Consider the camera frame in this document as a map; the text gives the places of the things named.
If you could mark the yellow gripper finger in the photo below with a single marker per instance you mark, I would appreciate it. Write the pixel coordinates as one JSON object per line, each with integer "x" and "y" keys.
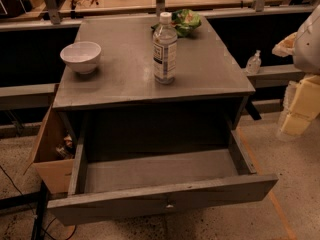
{"x": 285, "y": 47}

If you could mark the clear plastic water bottle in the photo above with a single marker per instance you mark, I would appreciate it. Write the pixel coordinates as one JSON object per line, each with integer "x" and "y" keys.
{"x": 164, "y": 49}

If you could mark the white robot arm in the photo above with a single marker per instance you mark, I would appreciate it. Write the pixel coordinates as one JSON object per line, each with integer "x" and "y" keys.
{"x": 303, "y": 45}

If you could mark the small sanitizer pump bottle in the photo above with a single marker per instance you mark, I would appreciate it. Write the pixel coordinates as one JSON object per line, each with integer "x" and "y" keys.
{"x": 254, "y": 63}

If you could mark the grey cabinet with top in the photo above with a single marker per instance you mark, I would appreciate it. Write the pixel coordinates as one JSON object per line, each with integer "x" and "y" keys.
{"x": 133, "y": 113}

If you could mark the green chip bag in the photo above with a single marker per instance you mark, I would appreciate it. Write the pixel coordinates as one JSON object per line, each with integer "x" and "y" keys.
{"x": 178, "y": 24}

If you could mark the white ceramic bowl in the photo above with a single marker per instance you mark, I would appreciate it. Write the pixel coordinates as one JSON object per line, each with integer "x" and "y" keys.
{"x": 82, "y": 57}

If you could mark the open grey drawer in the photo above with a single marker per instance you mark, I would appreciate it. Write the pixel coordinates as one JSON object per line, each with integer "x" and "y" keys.
{"x": 160, "y": 184}

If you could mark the cardboard box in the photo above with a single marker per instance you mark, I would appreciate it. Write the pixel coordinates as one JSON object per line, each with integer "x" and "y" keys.
{"x": 44, "y": 158}

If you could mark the black metal stand leg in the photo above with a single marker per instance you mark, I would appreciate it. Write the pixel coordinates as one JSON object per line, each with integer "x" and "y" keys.
{"x": 40, "y": 210}

